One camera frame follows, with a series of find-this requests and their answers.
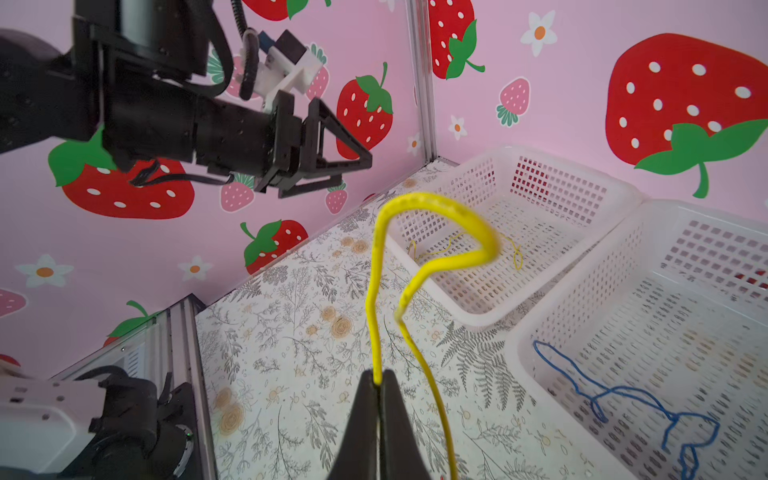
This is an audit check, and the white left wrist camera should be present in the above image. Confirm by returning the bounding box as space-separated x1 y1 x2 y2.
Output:
238 28 322 112

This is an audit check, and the white plastic basket middle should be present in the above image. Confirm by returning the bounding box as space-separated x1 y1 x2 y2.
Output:
505 200 767 479

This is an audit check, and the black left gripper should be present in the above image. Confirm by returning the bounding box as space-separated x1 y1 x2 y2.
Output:
102 89 373 199

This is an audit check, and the white plastic basket left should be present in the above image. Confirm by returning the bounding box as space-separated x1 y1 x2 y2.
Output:
416 145 644 330

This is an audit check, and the aluminium frame post left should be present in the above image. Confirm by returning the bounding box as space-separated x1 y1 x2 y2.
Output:
404 0 438 164

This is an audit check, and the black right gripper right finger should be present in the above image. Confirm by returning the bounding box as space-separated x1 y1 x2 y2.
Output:
379 370 431 480

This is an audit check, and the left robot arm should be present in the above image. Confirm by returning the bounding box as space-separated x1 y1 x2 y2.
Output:
1 1 372 198

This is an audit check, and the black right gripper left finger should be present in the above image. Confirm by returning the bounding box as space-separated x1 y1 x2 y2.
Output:
327 370 379 480

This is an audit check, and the yellow cables tangle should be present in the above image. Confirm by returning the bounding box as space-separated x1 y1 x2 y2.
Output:
364 191 502 480

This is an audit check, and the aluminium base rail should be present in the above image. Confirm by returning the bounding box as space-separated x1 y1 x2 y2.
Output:
56 295 217 479

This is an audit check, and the white plastic basket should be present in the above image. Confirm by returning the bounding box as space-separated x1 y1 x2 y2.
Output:
416 145 644 330
505 200 767 479

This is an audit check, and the blue cable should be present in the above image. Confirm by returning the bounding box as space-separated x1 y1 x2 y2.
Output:
532 340 721 480

